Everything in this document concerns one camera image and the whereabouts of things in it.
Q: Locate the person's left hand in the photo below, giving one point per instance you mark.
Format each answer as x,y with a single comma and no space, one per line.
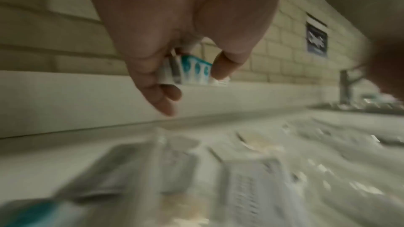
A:
176,16

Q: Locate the person's right hand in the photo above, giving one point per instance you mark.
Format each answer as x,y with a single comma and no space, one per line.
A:
389,69

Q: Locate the steel faucet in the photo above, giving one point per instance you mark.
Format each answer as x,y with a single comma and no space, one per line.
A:
345,86

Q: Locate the white backsplash upstand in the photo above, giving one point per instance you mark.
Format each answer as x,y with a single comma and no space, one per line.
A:
79,96

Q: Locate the dark blue wall sign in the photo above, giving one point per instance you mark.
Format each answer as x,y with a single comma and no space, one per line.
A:
316,38

